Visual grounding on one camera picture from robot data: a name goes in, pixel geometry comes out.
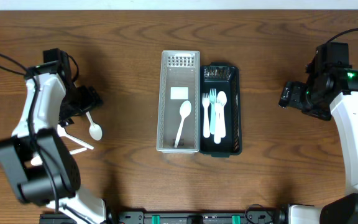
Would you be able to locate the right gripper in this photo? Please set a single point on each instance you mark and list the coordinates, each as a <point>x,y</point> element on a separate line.
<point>291,95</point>

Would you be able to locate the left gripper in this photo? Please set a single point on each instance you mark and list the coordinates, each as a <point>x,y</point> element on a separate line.
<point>86,100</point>

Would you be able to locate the white spoon handle up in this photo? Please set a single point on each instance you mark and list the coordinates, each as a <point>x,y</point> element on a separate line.
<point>94,129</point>

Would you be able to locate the white spoon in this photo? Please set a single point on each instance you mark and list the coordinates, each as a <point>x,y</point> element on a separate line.
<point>62,133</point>
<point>76,151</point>
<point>185,110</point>
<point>222,100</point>

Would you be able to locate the black plastic basket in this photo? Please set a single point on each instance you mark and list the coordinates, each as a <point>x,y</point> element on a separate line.
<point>223,77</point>

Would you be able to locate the light blue fork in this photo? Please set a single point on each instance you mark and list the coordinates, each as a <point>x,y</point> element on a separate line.
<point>212,100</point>

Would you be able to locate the white fork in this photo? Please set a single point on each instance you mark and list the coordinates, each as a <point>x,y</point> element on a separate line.
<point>206,126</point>
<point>218,127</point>

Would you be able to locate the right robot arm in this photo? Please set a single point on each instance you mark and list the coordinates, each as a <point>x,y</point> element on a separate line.
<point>330,92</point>

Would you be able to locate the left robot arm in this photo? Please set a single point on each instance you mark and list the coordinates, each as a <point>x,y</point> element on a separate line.
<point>56,184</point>

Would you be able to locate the clear plastic basket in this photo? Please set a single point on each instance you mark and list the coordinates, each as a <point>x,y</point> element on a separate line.
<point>179,81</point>

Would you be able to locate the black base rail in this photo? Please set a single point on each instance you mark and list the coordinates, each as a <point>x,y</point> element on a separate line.
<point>257,216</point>

